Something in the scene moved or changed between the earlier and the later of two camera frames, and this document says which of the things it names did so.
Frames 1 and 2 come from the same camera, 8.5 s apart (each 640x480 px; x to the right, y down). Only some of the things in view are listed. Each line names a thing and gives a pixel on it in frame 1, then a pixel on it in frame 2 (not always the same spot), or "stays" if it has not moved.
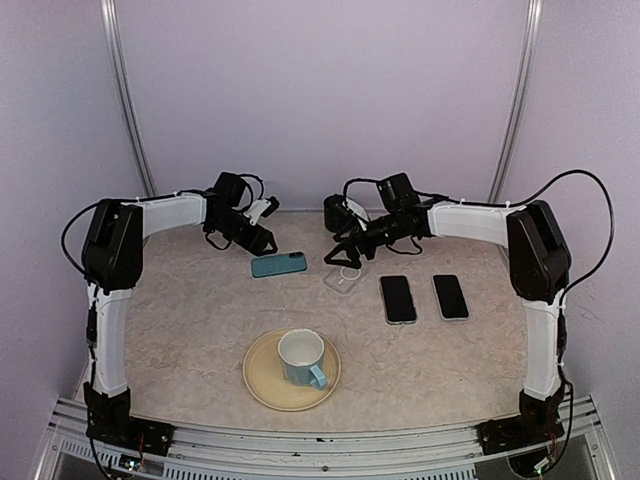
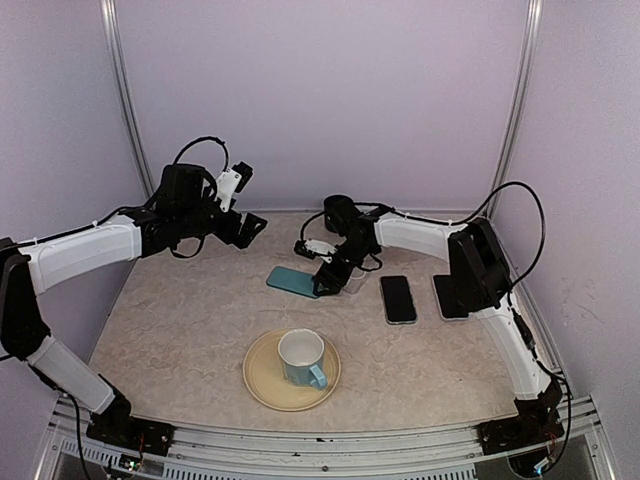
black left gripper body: x=232 y=229 stays
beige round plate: x=264 y=377 stays
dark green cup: x=336 y=216 stays
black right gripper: x=358 y=237 -> x=334 y=288
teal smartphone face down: x=278 y=264 -> x=293 y=281
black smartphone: x=398 y=300 stays
